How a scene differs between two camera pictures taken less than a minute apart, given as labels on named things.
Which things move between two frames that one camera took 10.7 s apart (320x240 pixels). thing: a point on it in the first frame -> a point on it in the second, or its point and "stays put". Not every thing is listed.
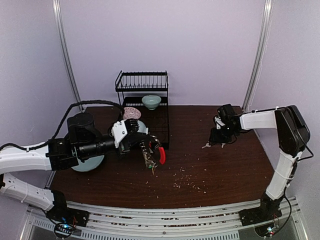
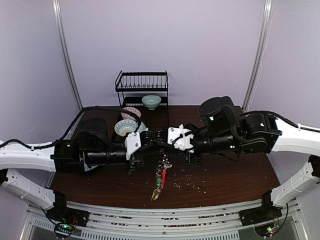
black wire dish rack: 148,91 stays put
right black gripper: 216,136 -> 189,153
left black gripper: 131,138 -> 136,160
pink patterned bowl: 131,113 stays put
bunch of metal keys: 151,165 -> 164,160
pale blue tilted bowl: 142,128 stays put
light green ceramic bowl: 151,101 stays put
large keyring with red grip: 162,151 -> 163,174
